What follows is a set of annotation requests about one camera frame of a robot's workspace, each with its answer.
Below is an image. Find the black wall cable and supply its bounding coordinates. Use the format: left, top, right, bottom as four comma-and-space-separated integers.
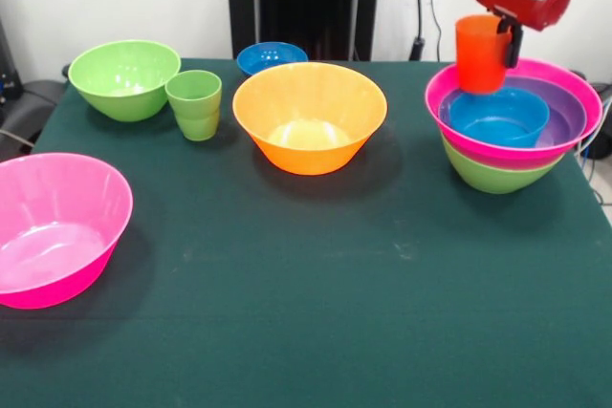
408, 0, 446, 63

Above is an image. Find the translucent blue bowl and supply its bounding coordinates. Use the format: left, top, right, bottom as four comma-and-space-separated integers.
448, 87, 552, 149

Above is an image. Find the purple plastic bowl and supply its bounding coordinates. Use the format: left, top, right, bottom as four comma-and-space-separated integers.
437, 75, 588, 150

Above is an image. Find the grey cable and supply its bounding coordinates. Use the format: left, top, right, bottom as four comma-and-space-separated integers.
0, 128, 37, 149

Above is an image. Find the orange plastic bowl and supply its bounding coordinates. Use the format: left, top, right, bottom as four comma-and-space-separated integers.
232, 61, 389, 177

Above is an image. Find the black equipment box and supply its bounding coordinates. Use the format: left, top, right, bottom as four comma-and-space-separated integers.
0, 15, 23, 113

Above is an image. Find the pink plastic bowl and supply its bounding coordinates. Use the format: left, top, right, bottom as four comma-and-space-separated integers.
424, 57, 604, 171
0, 152, 135, 311

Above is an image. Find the dark green tablecloth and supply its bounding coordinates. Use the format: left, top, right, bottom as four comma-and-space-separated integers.
0, 57, 612, 408

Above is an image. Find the orange-red plastic cup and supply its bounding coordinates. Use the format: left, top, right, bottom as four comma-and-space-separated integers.
454, 14, 513, 96

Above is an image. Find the green plastic cup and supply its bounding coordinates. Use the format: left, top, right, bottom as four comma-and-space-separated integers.
164, 69, 223, 142

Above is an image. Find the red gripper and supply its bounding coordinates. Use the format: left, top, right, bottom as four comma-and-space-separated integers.
472, 0, 574, 70

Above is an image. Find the dark blue bowl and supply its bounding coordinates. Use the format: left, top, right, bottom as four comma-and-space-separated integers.
236, 41, 310, 77

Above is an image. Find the green plastic bowl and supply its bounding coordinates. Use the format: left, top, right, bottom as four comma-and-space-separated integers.
67, 39, 182, 123
442, 135, 566, 195

